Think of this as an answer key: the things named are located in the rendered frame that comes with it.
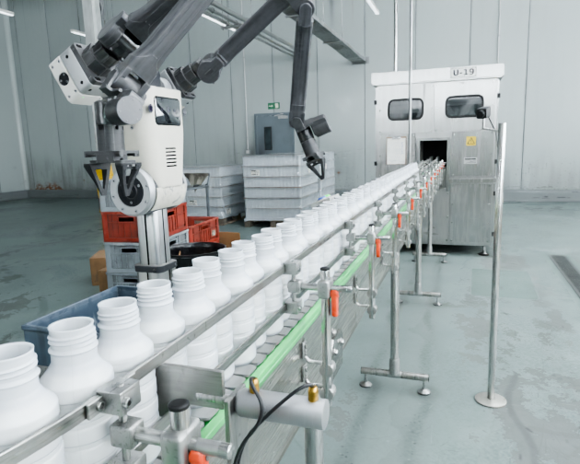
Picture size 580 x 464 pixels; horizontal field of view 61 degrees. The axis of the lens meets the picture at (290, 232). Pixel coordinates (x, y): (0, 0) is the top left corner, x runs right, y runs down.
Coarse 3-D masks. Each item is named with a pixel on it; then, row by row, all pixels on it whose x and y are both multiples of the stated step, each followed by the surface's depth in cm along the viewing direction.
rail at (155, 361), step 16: (368, 208) 155; (320, 240) 103; (304, 256) 92; (336, 256) 118; (256, 288) 71; (240, 304) 66; (208, 320) 57; (272, 320) 77; (192, 336) 54; (256, 336) 71; (160, 352) 48; (176, 352) 51; (240, 352) 66; (144, 368) 46; (224, 368) 62; (144, 448) 46
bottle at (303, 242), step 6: (288, 222) 96; (294, 222) 96; (300, 222) 97; (300, 228) 97; (300, 234) 97; (300, 240) 97; (306, 240) 98; (306, 246) 97; (306, 258) 97; (306, 264) 98; (306, 270) 98; (306, 276) 98; (306, 282) 98; (306, 294) 98; (306, 300) 100
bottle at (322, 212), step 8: (312, 208) 114; (320, 208) 116; (320, 216) 113; (328, 216) 114; (320, 224) 113; (328, 224) 113; (328, 232) 112; (328, 240) 113; (328, 248) 113; (328, 256) 113
